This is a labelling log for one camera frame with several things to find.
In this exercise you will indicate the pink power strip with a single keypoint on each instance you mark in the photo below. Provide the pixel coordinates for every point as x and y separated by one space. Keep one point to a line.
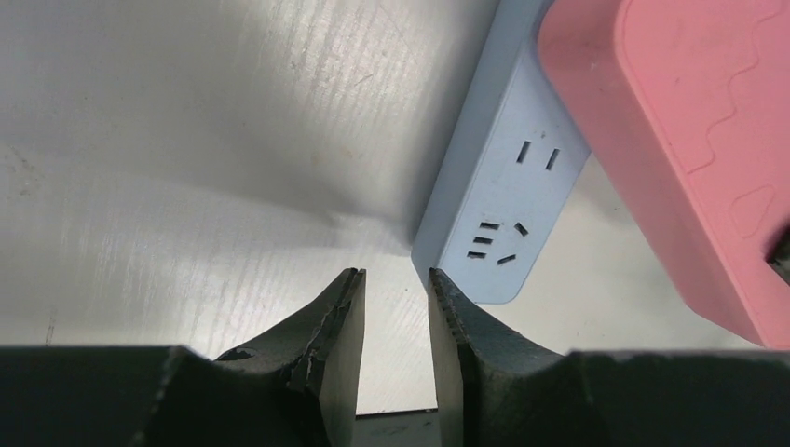
685 104

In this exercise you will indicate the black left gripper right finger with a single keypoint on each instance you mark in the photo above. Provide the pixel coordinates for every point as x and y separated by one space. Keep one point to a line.
494 387

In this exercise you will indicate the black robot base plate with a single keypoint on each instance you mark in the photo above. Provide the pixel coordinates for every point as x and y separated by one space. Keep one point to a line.
418 428

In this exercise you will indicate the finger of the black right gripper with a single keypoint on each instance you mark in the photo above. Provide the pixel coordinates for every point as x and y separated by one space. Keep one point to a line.
777 257

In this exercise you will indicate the light blue power strip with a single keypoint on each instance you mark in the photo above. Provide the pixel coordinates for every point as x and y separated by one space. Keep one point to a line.
512 162

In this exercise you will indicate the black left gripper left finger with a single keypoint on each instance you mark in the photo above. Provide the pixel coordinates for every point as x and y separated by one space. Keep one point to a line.
295 384

